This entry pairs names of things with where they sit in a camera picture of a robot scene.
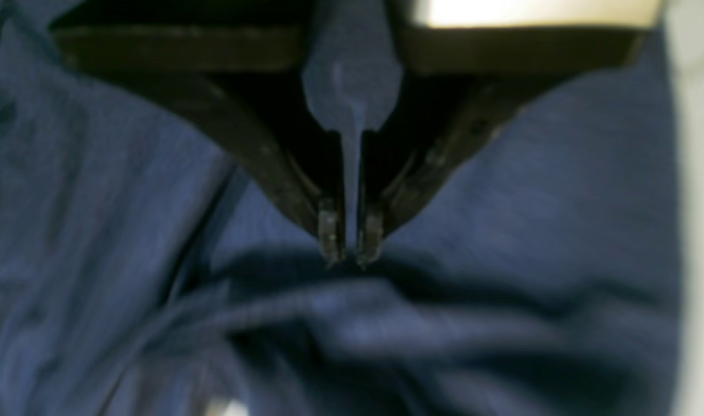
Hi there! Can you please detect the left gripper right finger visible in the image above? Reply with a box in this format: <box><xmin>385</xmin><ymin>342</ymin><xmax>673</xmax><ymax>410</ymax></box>
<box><xmin>355</xmin><ymin>1</ymin><xmax>662</xmax><ymax>267</ymax></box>

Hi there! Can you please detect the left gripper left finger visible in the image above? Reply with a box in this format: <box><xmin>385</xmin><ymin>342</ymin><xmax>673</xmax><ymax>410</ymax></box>
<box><xmin>49</xmin><ymin>1</ymin><xmax>345</xmax><ymax>264</ymax></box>

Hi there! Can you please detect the blue t-shirt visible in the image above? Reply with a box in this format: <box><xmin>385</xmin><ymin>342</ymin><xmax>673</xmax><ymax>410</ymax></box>
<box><xmin>0</xmin><ymin>1</ymin><xmax>682</xmax><ymax>415</ymax></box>

